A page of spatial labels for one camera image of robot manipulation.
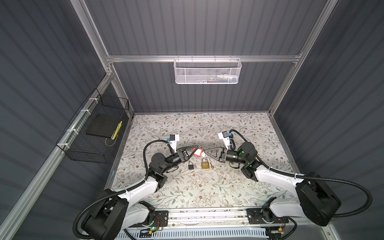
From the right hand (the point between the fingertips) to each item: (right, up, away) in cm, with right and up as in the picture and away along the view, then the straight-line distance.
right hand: (207, 156), depth 70 cm
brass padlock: (+1, -10, +21) cm, 23 cm away
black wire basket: (-56, +9, +2) cm, 57 cm away
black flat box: (-51, +15, +5) cm, 54 cm away
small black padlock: (-8, -11, +22) cm, 26 cm away
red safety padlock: (-4, +2, -1) cm, 4 cm away
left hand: (-4, +3, -1) cm, 5 cm away
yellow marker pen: (-45, +12, +4) cm, 46 cm away
